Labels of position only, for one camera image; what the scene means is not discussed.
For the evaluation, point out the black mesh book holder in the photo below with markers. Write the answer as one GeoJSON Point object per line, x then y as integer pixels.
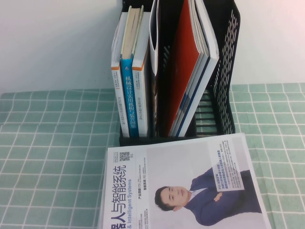
{"type": "Point", "coordinates": [228, 71]}

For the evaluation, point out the red cover magazine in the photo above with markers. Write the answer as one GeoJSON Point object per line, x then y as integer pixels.
{"type": "Point", "coordinates": [183, 71]}

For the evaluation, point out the green checkered tablecloth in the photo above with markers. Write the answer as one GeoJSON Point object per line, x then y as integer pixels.
{"type": "Point", "coordinates": [47, 143]}

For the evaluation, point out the magazine with man portrait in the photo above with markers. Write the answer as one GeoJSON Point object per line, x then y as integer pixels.
{"type": "Point", "coordinates": [178, 167]}

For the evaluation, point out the blue spine book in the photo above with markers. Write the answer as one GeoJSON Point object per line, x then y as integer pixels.
{"type": "Point", "coordinates": [131, 95]}

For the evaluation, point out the white folded brochure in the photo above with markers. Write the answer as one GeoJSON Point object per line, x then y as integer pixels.
{"type": "Point", "coordinates": [153, 47]}

